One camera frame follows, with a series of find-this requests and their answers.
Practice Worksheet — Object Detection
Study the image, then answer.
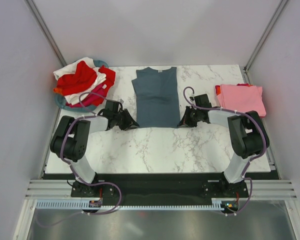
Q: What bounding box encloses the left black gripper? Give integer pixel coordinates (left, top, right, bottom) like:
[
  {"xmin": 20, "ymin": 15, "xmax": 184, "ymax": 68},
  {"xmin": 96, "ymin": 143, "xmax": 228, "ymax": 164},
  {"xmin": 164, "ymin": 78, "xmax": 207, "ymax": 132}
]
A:
[{"xmin": 113, "ymin": 108, "xmax": 139, "ymax": 132}]

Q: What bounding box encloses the grey-blue t shirt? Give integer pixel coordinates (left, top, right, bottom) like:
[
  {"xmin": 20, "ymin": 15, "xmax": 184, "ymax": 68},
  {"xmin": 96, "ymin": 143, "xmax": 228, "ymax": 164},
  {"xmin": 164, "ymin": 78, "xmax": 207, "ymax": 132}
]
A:
[{"xmin": 131, "ymin": 67, "xmax": 180, "ymax": 128}]

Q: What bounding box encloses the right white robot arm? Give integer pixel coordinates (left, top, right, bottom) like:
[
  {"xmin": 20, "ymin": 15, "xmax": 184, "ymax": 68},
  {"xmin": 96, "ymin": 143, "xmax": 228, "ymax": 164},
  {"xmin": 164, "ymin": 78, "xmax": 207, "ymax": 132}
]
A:
[{"xmin": 177, "ymin": 94, "xmax": 270, "ymax": 197}]

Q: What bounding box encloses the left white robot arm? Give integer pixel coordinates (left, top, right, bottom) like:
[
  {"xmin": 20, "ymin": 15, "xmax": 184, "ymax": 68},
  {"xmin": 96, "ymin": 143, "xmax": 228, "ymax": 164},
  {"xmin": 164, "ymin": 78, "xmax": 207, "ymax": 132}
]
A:
[{"xmin": 50, "ymin": 100, "xmax": 140, "ymax": 197}]

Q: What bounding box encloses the magenta t shirt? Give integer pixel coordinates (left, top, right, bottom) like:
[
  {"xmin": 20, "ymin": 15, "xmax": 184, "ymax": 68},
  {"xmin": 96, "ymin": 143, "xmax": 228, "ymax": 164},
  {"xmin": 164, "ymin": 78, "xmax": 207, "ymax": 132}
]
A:
[{"xmin": 65, "ymin": 83, "xmax": 108, "ymax": 108}]

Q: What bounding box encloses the folded pink t shirt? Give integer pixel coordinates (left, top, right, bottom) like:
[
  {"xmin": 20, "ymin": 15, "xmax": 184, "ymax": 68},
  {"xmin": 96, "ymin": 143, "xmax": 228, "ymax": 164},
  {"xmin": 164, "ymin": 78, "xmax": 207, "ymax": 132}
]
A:
[{"xmin": 219, "ymin": 84, "xmax": 267, "ymax": 118}]

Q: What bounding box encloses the teal laundry basket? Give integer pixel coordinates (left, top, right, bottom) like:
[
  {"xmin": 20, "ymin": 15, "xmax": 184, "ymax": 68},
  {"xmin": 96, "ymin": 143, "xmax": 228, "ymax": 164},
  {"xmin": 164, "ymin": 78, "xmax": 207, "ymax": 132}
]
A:
[{"xmin": 54, "ymin": 60, "xmax": 109, "ymax": 113}]

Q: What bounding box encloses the white t shirt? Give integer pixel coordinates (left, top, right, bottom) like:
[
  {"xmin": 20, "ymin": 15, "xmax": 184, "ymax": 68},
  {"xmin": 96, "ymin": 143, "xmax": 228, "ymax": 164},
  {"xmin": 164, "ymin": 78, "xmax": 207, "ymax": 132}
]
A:
[{"xmin": 53, "ymin": 57, "xmax": 106, "ymax": 97}]

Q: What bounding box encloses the right aluminium frame post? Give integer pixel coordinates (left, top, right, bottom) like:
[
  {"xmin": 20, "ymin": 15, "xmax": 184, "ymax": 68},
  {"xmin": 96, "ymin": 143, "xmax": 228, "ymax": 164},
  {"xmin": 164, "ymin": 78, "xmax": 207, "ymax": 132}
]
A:
[{"xmin": 242, "ymin": 0, "xmax": 290, "ymax": 75}]

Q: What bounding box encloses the aluminium frame post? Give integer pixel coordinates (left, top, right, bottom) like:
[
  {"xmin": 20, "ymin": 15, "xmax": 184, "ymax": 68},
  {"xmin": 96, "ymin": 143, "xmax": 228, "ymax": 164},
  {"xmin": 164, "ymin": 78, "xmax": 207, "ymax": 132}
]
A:
[
  {"xmin": 242, "ymin": 0, "xmax": 290, "ymax": 75},
  {"xmin": 24, "ymin": 0, "xmax": 67, "ymax": 67}
]

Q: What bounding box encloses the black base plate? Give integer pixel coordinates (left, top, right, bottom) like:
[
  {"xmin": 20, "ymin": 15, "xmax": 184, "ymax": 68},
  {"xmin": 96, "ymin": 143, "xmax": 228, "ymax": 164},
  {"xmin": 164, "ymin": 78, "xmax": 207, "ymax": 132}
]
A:
[{"xmin": 42, "ymin": 172, "xmax": 251, "ymax": 207}]

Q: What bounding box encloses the left aluminium frame post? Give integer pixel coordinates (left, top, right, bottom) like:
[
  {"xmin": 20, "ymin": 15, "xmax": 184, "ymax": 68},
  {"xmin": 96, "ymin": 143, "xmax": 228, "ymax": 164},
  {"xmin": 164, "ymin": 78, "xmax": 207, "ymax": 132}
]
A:
[{"xmin": 24, "ymin": 0, "xmax": 67, "ymax": 67}]

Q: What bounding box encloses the aluminium rail profile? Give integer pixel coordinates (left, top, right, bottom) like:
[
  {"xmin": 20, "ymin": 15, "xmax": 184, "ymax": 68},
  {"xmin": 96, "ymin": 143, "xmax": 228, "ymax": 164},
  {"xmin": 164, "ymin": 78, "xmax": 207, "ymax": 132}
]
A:
[{"xmin": 25, "ymin": 179, "xmax": 297, "ymax": 201}]

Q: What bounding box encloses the white slotted cable duct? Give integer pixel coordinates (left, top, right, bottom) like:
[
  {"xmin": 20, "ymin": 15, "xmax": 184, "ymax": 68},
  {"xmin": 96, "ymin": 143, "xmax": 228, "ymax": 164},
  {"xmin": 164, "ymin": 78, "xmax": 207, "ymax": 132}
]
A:
[{"xmin": 35, "ymin": 198, "xmax": 238, "ymax": 211}]

